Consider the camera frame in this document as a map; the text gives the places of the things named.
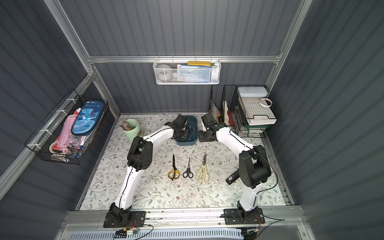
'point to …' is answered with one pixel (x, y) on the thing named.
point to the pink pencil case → (66, 137)
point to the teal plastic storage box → (192, 127)
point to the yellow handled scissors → (174, 173)
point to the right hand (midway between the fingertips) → (206, 135)
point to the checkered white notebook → (255, 113)
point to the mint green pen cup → (133, 133)
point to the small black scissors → (188, 173)
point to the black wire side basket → (41, 142)
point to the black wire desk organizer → (225, 105)
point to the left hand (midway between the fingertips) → (187, 135)
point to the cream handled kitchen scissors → (203, 175)
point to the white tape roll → (263, 105)
